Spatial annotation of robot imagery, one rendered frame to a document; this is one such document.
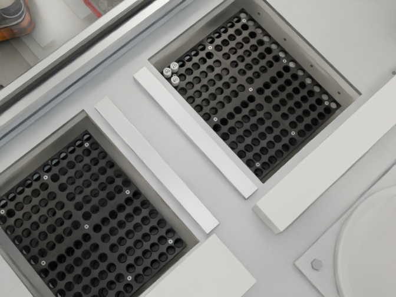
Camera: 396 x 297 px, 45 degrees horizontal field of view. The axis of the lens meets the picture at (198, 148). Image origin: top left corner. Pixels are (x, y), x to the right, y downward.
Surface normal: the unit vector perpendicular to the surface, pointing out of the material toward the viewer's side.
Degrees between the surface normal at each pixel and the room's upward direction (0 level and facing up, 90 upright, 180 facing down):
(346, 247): 0
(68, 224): 0
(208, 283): 0
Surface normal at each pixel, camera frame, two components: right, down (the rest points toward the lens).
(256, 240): 0.05, -0.27
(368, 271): -1.00, -0.01
